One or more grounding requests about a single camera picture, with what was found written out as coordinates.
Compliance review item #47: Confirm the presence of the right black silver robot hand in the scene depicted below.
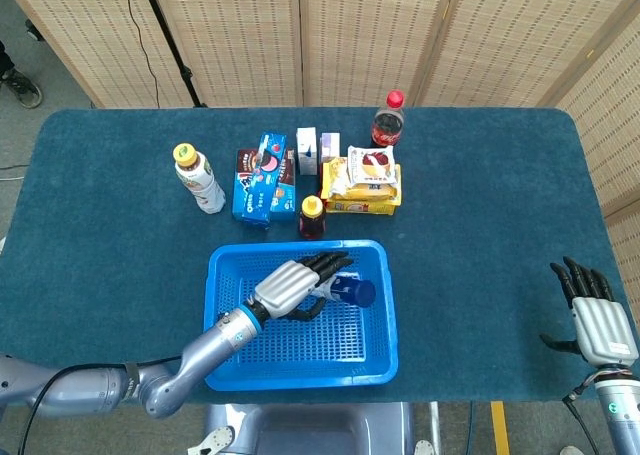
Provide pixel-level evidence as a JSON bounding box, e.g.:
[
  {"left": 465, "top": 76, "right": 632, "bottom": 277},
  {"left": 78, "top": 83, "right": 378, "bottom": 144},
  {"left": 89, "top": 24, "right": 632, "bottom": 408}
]
[{"left": 538, "top": 255, "right": 640, "bottom": 369}]

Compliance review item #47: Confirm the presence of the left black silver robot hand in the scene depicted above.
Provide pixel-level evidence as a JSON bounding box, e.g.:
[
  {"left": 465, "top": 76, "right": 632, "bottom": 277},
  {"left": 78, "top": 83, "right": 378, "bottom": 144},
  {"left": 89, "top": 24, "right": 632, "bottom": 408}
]
[{"left": 244, "top": 250, "right": 355, "bottom": 324}]

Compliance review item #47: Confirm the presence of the blue-capped white bottle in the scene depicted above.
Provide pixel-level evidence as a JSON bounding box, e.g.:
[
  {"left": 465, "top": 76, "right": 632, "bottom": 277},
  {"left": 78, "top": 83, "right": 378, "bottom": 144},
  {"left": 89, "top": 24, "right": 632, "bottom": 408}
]
[{"left": 312, "top": 273, "right": 377, "bottom": 308}]

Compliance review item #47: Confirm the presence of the white drink bottle yellow cap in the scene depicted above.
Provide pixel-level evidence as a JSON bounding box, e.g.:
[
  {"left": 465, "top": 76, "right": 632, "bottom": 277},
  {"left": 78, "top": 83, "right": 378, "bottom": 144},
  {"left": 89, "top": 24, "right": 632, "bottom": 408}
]
[{"left": 172, "top": 142, "right": 227, "bottom": 215}]

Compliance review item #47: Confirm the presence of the white red snack packet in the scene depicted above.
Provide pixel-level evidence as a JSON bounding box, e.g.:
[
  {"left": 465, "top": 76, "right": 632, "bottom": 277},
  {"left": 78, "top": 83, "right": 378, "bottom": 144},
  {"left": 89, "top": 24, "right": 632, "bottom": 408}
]
[{"left": 346, "top": 144, "right": 397, "bottom": 186}]

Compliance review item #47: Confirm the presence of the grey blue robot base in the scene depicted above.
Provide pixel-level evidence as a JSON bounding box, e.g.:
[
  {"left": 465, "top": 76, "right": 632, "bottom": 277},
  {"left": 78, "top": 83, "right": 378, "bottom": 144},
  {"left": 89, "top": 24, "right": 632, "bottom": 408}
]
[{"left": 202, "top": 402, "right": 417, "bottom": 455}]

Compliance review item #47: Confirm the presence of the blue perforated plastic basket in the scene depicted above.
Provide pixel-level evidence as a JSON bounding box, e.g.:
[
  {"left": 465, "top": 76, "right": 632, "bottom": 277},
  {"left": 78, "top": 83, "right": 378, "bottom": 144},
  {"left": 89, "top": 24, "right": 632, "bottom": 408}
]
[{"left": 202, "top": 239, "right": 400, "bottom": 392}]

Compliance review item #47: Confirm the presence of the honey bottle yellow cap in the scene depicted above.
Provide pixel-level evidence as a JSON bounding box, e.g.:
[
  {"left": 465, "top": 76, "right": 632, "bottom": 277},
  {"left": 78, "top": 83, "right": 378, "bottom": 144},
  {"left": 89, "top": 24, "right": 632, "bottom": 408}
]
[{"left": 298, "top": 194, "right": 328, "bottom": 240}]

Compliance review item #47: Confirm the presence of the dark brown snack packet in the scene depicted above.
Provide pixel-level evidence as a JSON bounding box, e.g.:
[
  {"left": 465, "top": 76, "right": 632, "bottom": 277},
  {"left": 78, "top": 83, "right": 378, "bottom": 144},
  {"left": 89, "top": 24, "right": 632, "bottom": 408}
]
[{"left": 235, "top": 147, "right": 297, "bottom": 222}]

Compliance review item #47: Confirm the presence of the blue cookie box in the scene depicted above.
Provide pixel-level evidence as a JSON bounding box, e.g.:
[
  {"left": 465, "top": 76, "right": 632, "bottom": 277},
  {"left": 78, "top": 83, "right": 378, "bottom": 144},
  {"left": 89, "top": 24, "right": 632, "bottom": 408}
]
[{"left": 231, "top": 132, "right": 289, "bottom": 226}]

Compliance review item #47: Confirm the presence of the flat yellow biscuit packet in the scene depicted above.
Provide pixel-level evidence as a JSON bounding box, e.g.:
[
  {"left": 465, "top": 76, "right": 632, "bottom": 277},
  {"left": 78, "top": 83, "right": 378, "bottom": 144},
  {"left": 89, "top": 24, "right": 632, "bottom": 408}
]
[{"left": 323, "top": 197, "right": 403, "bottom": 217}]

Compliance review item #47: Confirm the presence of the yellow cracker packet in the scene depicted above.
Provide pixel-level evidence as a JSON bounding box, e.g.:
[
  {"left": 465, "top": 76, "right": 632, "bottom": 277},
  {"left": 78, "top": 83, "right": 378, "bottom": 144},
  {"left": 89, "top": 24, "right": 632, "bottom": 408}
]
[{"left": 319, "top": 156, "right": 403, "bottom": 202}]

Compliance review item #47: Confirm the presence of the white milk carton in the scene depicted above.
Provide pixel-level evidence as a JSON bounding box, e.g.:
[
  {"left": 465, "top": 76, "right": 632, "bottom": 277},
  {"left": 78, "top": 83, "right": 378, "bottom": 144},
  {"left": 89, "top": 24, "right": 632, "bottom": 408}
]
[{"left": 295, "top": 126, "right": 320, "bottom": 176}]

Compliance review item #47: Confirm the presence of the small purple white carton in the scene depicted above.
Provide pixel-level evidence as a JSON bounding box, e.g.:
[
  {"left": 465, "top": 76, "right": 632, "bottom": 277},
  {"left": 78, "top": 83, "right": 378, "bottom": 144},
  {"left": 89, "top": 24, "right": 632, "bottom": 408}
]
[{"left": 318, "top": 131, "right": 342, "bottom": 169}]

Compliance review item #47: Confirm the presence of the metal table leg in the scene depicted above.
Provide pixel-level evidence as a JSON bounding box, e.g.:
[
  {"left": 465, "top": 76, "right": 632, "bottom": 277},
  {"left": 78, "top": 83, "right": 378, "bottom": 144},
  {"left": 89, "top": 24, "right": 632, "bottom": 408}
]
[{"left": 428, "top": 402, "right": 442, "bottom": 449}]

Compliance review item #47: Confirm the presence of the cola bottle red cap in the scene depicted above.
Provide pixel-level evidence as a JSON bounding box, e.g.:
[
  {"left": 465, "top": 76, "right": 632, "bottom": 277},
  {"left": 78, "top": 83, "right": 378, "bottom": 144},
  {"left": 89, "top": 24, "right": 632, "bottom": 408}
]
[{"left": 369, "top": 89, "right": 406, "bottom": 149}]

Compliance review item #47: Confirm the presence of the bamboo folding screen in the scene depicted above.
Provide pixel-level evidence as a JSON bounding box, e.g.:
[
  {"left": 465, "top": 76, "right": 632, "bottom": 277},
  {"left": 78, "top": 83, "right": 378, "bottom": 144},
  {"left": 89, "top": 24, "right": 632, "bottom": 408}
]
[
  {"left": 0, "top": 0, "right": 640, "bottom": 109},
  {"left": 553, "top": 12, "right": 640, "bottom": 326}
]

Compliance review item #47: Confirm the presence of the teal table carpet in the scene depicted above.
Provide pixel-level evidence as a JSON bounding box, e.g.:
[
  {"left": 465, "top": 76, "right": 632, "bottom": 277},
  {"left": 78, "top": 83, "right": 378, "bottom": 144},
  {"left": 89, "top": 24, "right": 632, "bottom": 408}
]
[{"left": 0, "top": 106, "right": 640, "bottom": 407}]

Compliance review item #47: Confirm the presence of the black tripod stand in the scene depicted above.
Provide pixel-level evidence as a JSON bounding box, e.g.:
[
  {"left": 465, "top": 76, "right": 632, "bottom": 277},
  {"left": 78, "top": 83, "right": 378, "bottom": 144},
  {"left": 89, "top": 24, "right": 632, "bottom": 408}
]
[{"left": 137, "top": 0, "right": 207, "bottom": 109}]

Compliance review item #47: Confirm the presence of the black shoe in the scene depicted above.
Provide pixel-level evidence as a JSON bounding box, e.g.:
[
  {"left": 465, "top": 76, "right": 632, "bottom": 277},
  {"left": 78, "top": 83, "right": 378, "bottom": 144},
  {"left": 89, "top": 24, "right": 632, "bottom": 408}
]
[{"left": 0, "top": 67, "right": 44, "bottom": 109}]

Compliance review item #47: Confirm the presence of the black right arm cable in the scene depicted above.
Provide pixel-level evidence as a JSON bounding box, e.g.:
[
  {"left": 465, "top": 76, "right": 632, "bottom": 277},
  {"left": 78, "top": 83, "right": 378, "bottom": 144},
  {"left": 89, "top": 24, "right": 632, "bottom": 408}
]
[{"left": 562, "top": 374, "right": 601, "bottom": 455}]

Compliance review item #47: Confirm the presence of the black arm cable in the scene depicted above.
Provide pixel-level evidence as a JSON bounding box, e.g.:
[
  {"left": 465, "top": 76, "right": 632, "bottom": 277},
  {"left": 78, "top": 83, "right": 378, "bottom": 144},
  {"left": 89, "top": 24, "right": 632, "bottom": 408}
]
[
  {"left": 562, "top": 374, "right": 601, "bottom": 455},
  {"left": 19, "top": 355, "right": 184, "bottom": 455}
]

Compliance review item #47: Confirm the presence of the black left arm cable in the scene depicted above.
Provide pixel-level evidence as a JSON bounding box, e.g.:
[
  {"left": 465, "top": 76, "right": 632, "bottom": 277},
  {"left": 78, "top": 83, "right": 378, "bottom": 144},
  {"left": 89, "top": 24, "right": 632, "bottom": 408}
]
[{"left": 19, "top": 355, "right": 184, "bottom": 455}]

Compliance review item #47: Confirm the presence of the thin black hanging cable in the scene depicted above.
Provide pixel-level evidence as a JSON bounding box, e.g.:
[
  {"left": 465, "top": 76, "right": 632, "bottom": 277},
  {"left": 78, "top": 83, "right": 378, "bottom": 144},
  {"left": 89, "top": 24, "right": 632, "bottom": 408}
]
[{"left": 118, "top": 0, "right": 161, "bottom": 109}]

